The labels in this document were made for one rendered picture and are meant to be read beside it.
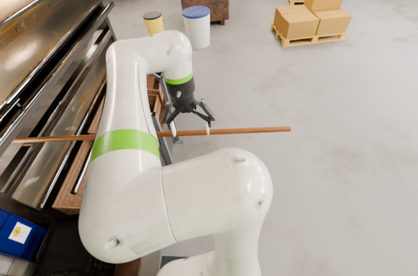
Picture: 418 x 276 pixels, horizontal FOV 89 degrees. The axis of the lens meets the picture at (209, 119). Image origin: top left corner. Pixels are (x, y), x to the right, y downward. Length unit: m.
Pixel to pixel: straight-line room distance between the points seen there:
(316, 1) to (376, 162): 3.07
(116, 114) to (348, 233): 2.25
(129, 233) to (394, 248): 2.40
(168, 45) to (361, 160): 2.58
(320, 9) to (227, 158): 4.72
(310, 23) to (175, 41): 4.01
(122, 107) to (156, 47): 0.23
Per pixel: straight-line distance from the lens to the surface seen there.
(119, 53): 0.60
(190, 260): 0.69
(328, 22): 4.68
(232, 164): 0.31
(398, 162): 3.08
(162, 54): 0.60
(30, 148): 1.60
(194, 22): 4.16
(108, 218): 0.31
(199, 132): 1.19
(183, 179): 0.30
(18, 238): 1.57
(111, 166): 0.34
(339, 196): 2.55
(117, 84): 0.50
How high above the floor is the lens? 2.11
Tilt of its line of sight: 47 degrees down
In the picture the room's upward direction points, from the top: 5 degrees counter-clockwise
